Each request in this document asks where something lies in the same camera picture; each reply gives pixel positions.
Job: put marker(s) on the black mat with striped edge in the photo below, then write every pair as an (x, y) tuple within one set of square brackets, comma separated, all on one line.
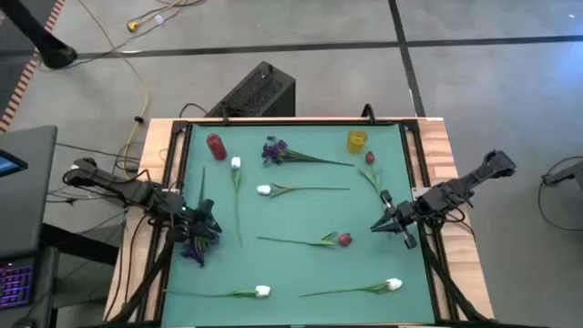
[(18, 91)]

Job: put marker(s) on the yellow textured glass vase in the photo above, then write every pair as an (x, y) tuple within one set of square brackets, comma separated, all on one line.
[(357, 141)]

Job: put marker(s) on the purple backlit keyboard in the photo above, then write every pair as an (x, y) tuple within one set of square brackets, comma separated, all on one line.
[(16, 284)]

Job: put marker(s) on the black computer tower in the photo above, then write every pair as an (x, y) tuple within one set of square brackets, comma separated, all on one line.
[(259, 91)]

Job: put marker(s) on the white artificial tulip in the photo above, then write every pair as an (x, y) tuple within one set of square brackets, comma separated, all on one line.
[(235, 162), (263, 189), (394, 284), (262, 291)]

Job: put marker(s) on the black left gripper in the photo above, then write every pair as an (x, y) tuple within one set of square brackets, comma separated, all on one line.
[(182, 218)]

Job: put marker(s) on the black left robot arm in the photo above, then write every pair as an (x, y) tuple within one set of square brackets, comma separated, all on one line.
[(118, 187)]

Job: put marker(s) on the black stand foot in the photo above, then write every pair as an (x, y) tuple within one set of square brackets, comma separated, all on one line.
[(48, 45)]

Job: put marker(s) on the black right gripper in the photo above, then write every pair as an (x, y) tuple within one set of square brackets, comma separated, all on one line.
[(404, 212)]

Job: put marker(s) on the laptop screen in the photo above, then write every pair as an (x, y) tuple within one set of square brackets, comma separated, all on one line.
[(8, 165)]

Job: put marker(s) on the red artificial tulip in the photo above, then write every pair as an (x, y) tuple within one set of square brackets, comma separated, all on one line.
[(370, 157), (344, 239)]

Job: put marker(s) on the red ribbed glass vase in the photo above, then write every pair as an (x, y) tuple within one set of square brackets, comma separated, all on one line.
[(217, 146)]

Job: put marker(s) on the purple artificial flower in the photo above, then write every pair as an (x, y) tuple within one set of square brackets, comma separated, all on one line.
[(273, 154), (196, 251)]

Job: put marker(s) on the green table mat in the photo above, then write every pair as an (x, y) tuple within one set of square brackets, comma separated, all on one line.
[(296, 214)]

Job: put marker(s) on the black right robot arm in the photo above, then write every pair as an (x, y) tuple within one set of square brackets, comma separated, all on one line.
[(455, 189)]

